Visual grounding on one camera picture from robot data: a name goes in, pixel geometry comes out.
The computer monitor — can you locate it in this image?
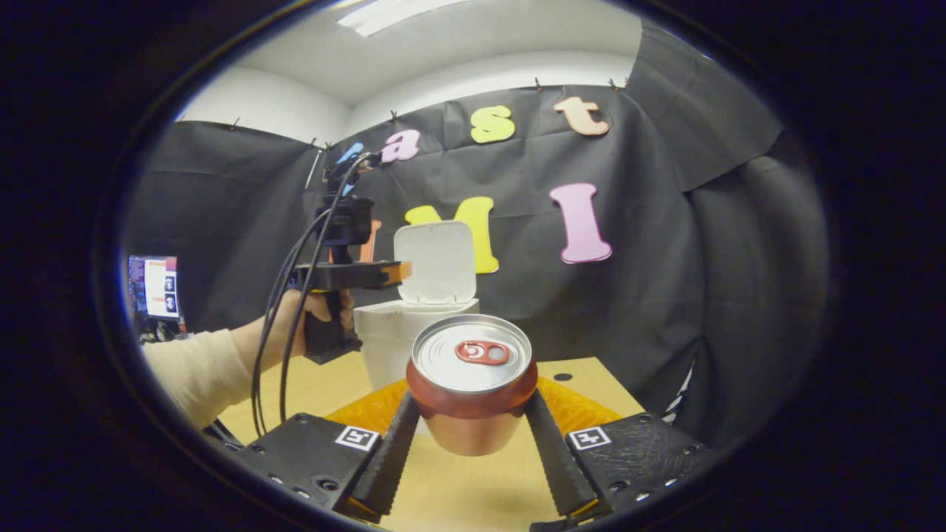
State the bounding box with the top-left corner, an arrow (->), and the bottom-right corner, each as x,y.
127,255 -> 181,320

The ceiling light panel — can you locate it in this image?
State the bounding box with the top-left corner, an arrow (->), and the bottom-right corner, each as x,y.
336,0 -> 470,38

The white desktop garbage bin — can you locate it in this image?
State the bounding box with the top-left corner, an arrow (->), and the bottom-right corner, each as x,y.
353,220 -> 480,392

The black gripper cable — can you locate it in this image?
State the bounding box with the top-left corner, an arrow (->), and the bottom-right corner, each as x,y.
250,151 -> 374,438
279,159 -> 370,424

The wooden desktop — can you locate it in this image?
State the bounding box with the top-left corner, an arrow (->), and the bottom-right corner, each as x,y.
214,347 -> 647,532

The red pop can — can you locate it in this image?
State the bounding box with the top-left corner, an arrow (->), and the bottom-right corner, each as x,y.
405,314 -> 540,457

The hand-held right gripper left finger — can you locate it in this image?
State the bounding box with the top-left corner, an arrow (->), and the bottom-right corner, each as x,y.
235,379 -> 421,524

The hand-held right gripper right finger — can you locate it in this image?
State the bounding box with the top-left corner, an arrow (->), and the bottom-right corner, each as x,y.
523,377 -> 716,527

